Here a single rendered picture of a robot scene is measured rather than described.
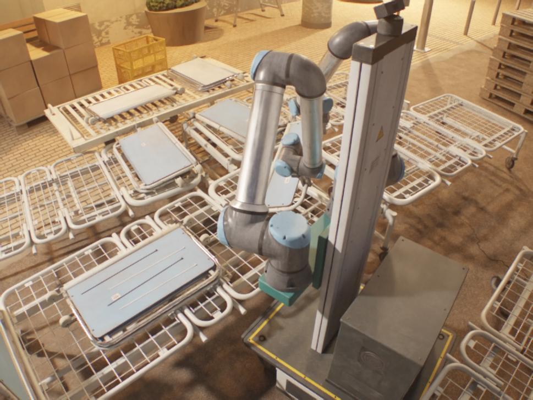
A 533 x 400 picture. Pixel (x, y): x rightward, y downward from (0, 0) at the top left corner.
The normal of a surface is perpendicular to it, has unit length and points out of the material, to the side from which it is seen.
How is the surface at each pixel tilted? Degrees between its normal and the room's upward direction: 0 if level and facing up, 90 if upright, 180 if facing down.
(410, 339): 0
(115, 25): 90
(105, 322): 4
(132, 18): 90
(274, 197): 29
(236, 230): 56
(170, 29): 101
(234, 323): 0
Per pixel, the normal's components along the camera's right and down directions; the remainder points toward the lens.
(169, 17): -0.04, 0.77
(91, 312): 0.05, -0.73
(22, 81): 0.78, 0.40
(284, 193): -0.47, -0.62
